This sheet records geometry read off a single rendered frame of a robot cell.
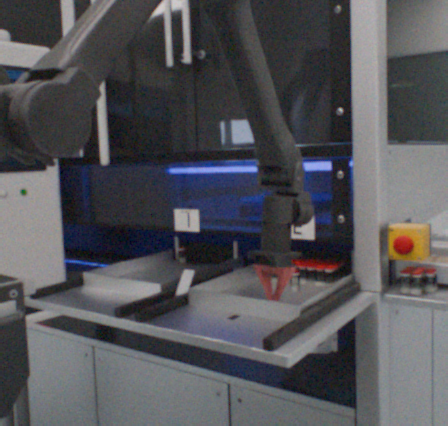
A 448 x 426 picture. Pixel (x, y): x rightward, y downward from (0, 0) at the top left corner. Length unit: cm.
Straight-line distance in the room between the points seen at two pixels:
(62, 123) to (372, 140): 74
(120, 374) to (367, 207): 99
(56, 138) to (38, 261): 113
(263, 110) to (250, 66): 8
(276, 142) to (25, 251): 96
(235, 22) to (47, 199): 100
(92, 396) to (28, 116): 145
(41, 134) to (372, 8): 81
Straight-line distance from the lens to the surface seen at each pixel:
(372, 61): 113
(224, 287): 117
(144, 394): 167
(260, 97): 85
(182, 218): 139
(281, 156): 90
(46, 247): 164
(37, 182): 162
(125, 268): 140
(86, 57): 58
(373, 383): 123
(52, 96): 53
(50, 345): 198
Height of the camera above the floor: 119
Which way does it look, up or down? 5 degrees down
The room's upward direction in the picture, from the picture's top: 2 degrees counter-clockwise
